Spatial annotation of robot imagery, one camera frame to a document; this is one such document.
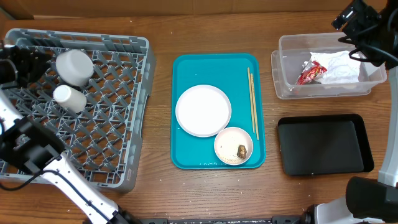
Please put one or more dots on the black rectangular tray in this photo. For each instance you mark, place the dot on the black rectangular tray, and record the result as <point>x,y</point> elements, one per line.
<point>326,144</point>

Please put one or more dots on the right printed wooden chopstick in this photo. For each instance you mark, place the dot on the right printed wooden chopstick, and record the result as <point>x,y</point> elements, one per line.
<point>254,106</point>

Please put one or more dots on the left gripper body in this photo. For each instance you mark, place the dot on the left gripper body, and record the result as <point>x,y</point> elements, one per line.
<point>20,68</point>

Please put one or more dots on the large white plate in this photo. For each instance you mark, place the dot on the large white plate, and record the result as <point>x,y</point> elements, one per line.
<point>203,111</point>

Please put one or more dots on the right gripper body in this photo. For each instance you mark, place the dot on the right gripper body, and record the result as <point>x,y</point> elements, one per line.
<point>364,25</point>

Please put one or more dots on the left wooden chopstick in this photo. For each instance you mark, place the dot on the left wooden chopstick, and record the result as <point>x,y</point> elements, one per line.
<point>251,102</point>

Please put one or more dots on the grey round bowl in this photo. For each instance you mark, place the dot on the grey round bowl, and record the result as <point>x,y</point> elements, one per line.
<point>74,67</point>

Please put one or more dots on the red snack wrapper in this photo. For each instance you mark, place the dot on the red snack wrapper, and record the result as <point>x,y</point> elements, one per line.
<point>311,71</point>

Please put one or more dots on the grey plastic dish rack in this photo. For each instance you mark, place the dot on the grey plastic dish rack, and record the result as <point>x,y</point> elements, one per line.
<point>104,140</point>

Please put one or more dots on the teal plastic serving tray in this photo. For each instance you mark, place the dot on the teal plastic serving tray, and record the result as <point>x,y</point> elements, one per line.
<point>229,73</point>

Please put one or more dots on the white cup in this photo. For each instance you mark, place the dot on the white cup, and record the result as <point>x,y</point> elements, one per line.
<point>68,97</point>

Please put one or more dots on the small white plate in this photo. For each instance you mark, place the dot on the small white plate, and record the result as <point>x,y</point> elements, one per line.
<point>226,145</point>

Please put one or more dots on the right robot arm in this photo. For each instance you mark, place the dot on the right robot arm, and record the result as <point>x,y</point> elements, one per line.
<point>372,200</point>

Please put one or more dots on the brown food scrap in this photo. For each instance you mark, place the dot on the brown food scrap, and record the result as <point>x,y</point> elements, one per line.
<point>242,152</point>

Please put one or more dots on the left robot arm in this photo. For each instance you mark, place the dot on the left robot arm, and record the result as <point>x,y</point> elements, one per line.
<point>34,149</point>

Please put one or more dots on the white napkin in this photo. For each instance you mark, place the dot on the white napkin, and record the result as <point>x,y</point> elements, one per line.
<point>340,68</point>

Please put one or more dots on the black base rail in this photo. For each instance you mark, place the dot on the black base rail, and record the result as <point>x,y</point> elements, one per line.
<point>282,219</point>

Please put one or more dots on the clear plastic bin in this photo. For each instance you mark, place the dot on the clear plastic bin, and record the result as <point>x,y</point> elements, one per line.
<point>294,50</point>

